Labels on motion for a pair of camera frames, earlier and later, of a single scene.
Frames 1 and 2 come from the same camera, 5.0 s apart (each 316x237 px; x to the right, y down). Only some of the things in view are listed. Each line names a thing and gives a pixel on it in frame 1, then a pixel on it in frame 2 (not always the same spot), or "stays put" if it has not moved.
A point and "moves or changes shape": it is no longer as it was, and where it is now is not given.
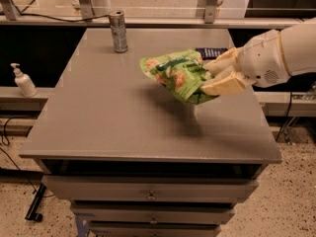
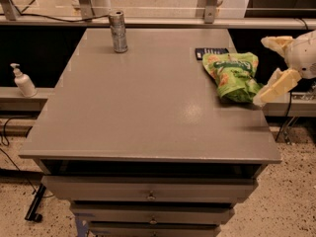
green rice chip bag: x=183 y=72 moves or changes shape
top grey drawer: x=150 y=189 stays put
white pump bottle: x=24 y=82 stays put
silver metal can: x=118 y=30 stays put
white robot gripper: x=262 y=60 to x=303 y=58
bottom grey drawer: x=155 y=229 stays put
